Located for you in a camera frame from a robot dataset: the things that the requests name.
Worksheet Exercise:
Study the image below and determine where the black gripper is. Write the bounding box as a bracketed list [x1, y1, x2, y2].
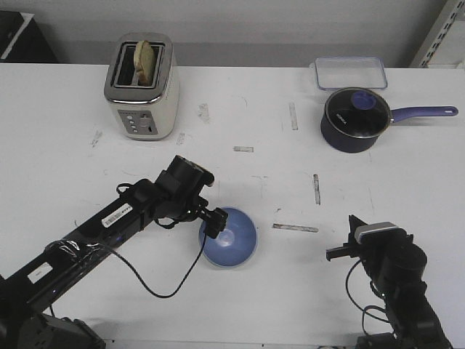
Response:
[146, 155, 228, 239]
[325, 214, 427, 291]

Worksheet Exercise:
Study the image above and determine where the blue bowl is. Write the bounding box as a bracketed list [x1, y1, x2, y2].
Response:
[203, 206, 258, 268]

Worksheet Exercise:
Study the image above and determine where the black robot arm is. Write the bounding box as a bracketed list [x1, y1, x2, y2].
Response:
[1, 156, 227, 348]
[326, 214, 452, 348]

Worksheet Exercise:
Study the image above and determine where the purple saucepan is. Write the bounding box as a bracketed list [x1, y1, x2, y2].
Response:
[320, 103, 458, 153]

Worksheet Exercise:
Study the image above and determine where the glass pot lid purple knob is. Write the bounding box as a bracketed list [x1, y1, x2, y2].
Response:
[322, 87, 392, 139]

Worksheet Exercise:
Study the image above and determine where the clear plastic food container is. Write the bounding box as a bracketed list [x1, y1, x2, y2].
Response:
[309, 56, 388, 91]

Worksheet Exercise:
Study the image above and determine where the white and chrome toaster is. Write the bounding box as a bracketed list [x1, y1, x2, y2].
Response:
[104, 33, 180, 140]

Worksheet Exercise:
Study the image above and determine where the slice of toast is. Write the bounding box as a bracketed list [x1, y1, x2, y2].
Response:
[133, 40, 155, 86]

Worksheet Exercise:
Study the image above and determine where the white metal shelf upright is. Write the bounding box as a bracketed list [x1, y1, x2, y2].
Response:
[408, 1, 464, 69]

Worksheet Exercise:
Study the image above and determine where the black box in background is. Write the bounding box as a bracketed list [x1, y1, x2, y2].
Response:
[1, 10, 59, 64]

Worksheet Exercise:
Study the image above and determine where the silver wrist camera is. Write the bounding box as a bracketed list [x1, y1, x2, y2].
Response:
[354, 222, 399, 244]

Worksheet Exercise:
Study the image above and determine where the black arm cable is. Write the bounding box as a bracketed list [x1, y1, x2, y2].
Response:
[97, 232, 209, 300]
[345, 258, 395, 337]

